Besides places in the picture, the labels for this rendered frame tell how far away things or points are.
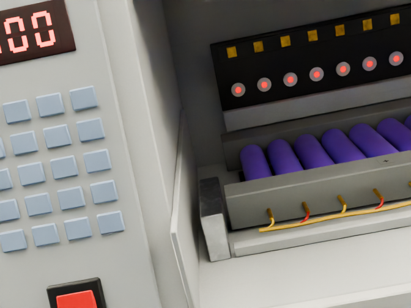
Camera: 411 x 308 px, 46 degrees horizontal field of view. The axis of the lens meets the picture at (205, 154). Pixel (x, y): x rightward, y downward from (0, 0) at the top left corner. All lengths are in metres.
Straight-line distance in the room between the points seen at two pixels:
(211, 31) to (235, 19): 0.02
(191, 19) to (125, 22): 0.20
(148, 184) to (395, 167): 0.15
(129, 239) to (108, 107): 0.06
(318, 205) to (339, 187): 0.02
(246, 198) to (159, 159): 0.08
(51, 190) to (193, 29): 0.23
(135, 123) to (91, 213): 0.04
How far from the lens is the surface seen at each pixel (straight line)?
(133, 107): 0.21
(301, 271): 0.25
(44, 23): 0.22
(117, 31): 0.22
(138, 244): 0.22
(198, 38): 0.41
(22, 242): 0.23
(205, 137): 0.41
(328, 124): 0.38
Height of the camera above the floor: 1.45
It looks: 5 degrees down
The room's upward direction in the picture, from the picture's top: 11 degrees counter-clockwise
